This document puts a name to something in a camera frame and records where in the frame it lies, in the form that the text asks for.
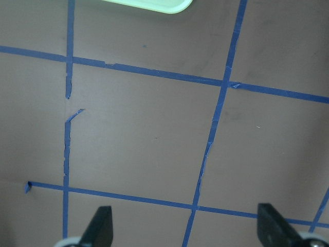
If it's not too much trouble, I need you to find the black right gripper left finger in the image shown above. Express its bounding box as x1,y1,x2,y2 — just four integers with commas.
79,206,114,247

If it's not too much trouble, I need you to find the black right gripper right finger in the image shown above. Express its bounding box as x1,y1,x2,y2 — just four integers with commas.
257,203,301,247

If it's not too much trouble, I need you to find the light green plastic tray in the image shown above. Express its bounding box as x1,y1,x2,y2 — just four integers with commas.
106,0,193,14

